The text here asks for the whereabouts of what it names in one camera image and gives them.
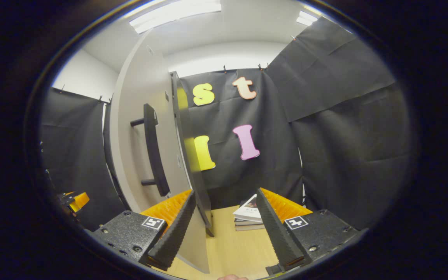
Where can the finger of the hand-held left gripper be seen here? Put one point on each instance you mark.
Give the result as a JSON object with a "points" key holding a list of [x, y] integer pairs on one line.
{"points": [[81, 200]]}

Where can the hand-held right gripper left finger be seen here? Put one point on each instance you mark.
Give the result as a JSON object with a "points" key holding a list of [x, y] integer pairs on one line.
{"points": [[175, 233]]}

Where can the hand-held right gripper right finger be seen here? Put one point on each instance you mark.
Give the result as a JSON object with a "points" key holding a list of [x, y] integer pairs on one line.
{"points": [[278, 237]]}

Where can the dark grey cabinet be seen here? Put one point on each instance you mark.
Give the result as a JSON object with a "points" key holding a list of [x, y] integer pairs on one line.
{"points": [[181, 116]]}

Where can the beige cabinet door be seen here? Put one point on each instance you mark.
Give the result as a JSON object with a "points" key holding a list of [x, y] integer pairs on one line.
{"points": [[138, 85]]}

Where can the dark book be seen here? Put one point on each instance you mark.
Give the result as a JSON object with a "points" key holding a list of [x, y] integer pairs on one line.
{"points": [[247, 223]]}

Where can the white cover book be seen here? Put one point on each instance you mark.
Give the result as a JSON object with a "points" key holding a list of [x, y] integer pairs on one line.
{"points": [[249, 210]]}

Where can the black backdrop cloth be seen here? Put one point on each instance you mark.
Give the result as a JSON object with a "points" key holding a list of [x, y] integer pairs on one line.
{"points": [[344, 136]]}

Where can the small ceiling light panel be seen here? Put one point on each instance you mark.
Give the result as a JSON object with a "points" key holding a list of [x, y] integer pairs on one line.
{"points": [[306, 18]]}

